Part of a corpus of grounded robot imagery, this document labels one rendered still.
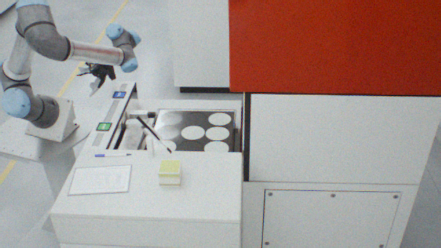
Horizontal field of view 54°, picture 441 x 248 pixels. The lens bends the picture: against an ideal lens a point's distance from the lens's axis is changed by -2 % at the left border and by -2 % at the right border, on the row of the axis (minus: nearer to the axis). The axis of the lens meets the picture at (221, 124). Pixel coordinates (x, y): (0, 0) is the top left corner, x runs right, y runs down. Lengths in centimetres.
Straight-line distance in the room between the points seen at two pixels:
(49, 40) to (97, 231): 68
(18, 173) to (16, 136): 118
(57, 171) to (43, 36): 82
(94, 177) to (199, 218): 43
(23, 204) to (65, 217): 160
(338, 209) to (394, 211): 23
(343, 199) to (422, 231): 111
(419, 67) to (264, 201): 80
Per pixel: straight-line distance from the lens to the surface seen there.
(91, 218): 152
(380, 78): 157
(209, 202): 148
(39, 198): 314
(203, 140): 185
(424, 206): 307
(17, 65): 198
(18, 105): 200
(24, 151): 213
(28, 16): 174
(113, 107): 203
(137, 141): 192
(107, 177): 162
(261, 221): 193
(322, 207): 189
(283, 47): 146
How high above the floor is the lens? 199
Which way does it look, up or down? 34 degrees down
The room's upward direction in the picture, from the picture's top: 1 degrees counter-clockwise
